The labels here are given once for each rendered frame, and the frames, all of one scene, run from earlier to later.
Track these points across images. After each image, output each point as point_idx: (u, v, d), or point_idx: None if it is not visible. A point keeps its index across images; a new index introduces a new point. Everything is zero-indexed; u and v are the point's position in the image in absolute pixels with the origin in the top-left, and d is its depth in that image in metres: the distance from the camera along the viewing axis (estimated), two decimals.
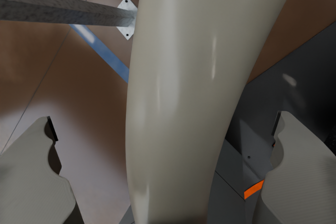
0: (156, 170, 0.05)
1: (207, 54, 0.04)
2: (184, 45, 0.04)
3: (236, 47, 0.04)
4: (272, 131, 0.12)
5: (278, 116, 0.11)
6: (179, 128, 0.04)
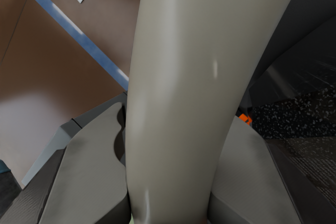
0: (156, 171, 0.05)
1: (209, 55, 0.04)
2: (186, 46, 0.04)
3: (238, 49, 0.04)
4: None
5: None
6: (180, 130, 0.04)
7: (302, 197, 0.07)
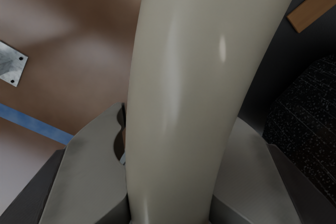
0: (159, 174, 0.05)
1: (214, 52, 0.04)
2: (190, 44, 0.03)
3: (243, 46, 0.04)
4: None
5: None
6: (183, 130, 0.04)
7: (302, 197, 0.07)
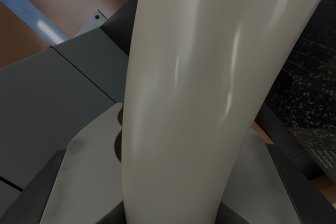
0: (159, 198, 0.04)
1: (228, 64, 0.03)
2: (199, 53, 0.03)
3: (264, 56, 0.03)
4: None
5: None
6: (188, 152, 0.04)
7: (301, 197, 0.07)
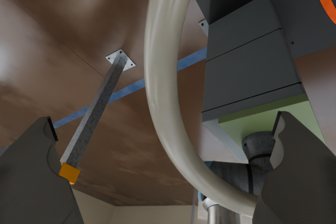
0: None
1: None
2: None
3: None
4: (272, 131, 0.12)
5: (278, 116, 0.11)
6: None
7: None
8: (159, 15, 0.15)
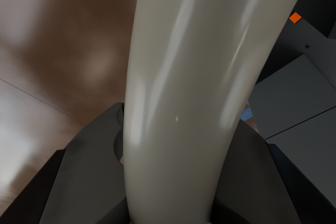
0: None
1: None
2: None
3: None
4: None
5: None
6: None
7: (302, 197, 0.07)
8: (166, 111, 0.04)
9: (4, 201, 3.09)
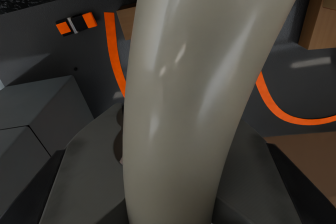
0: None
1: None
2: None
3: None
4: None
5: None
6: None
7: (302, 196, 0.07)
8: (167, 112, 0.04)
9: None
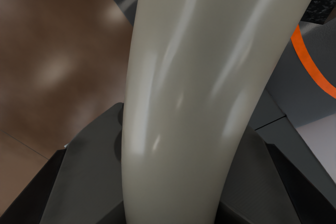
0: None
1: None
2: None
3: None
4: None
5: None
6: None
7: (301, 197, 0.07)
8: (168, 121, 0.04)
9: None
